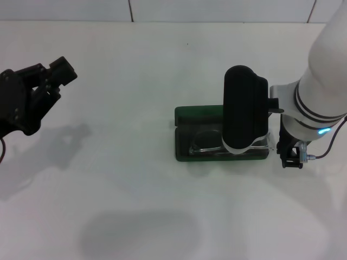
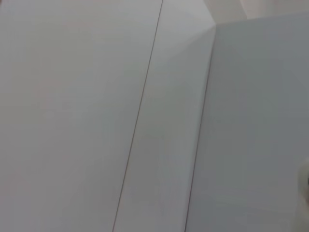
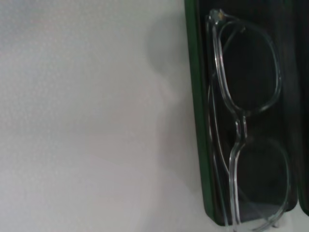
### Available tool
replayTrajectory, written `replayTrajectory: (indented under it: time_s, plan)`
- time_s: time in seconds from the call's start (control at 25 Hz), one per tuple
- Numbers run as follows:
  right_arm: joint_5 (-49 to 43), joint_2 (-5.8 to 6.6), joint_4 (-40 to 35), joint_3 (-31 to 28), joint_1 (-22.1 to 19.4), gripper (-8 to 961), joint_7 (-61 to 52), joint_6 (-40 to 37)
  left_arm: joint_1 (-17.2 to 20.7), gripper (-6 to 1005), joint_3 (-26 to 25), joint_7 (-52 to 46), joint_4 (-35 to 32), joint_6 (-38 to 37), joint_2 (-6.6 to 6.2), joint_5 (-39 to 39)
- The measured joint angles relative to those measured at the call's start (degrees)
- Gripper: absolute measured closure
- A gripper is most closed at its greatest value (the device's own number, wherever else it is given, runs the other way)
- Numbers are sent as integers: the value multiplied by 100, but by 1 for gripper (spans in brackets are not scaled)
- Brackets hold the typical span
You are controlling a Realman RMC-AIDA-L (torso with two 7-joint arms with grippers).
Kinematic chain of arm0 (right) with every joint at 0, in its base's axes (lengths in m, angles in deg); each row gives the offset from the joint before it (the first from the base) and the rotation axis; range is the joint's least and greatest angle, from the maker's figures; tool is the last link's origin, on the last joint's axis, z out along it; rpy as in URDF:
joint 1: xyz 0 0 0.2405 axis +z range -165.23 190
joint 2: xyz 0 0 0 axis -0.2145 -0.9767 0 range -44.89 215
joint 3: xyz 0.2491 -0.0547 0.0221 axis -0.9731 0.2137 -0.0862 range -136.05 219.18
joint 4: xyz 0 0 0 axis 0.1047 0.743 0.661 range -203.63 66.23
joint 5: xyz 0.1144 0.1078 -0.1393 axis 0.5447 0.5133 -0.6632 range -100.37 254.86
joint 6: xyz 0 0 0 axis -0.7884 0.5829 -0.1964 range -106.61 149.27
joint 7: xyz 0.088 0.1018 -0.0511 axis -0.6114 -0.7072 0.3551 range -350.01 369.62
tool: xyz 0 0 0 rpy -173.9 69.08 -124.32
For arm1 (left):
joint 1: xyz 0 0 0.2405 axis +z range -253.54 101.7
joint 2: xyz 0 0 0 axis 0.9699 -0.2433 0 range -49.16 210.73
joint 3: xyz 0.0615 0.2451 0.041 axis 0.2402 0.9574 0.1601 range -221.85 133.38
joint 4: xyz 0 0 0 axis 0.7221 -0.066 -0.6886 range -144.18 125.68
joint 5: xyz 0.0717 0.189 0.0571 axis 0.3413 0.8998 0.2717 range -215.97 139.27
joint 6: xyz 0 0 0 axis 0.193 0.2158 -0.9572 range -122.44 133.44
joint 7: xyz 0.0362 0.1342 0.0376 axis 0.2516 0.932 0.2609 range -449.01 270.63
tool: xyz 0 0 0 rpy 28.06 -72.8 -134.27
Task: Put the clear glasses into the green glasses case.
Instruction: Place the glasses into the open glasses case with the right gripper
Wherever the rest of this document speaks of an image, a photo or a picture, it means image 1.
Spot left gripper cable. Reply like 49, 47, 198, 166
0, 136, 8, 165

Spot clear transparent glasses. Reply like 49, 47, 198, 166
188, 128, 273, 157

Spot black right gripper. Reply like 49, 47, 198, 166
276, 122, 304, 170

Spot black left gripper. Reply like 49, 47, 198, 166
0, 55, 79, 138

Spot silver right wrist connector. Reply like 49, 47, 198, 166
297, 141, 311, 164

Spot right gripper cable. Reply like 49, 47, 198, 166
307, 115, 347, 161

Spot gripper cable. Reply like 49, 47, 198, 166
0, 136, 8, 165
307, 115, 347, 161

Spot green glasses case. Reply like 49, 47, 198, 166
173, 105, 271, 163

